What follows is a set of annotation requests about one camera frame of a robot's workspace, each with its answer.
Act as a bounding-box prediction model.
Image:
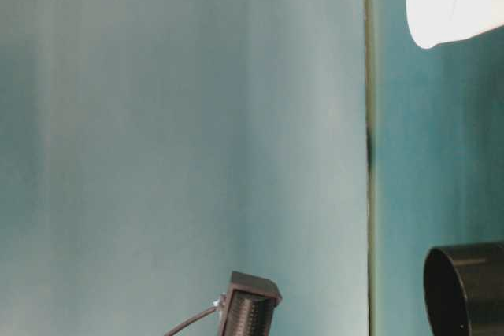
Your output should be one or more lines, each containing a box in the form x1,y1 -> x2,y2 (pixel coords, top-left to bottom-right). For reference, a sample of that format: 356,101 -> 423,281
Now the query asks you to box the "black cup holder red handle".
423,240 -> 504,336

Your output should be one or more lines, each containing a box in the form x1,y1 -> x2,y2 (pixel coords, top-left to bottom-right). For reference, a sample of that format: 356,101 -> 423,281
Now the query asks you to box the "blue-green table cloth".
365,0 -> 504,336

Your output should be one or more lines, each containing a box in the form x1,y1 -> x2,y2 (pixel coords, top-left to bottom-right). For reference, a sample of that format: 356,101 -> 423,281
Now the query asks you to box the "wrist camera thin wire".
163,299 -> 226,336

